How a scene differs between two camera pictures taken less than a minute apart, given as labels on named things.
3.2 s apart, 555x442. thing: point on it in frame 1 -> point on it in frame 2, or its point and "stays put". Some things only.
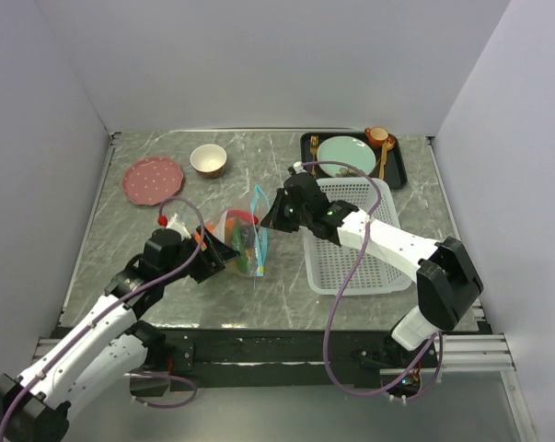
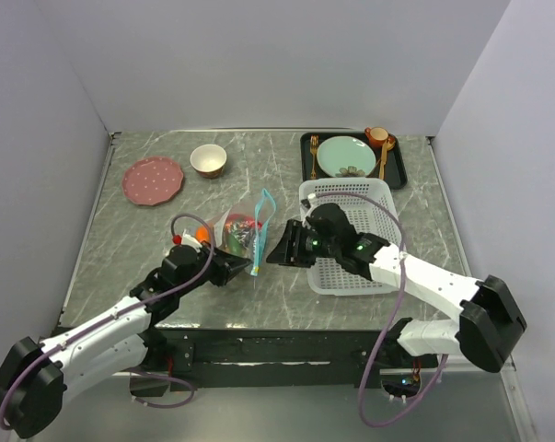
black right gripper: (275, 216) -> (284, 253)
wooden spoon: (387, 145) stays put
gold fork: (314, 147) stays put
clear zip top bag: (247, 234) stays put
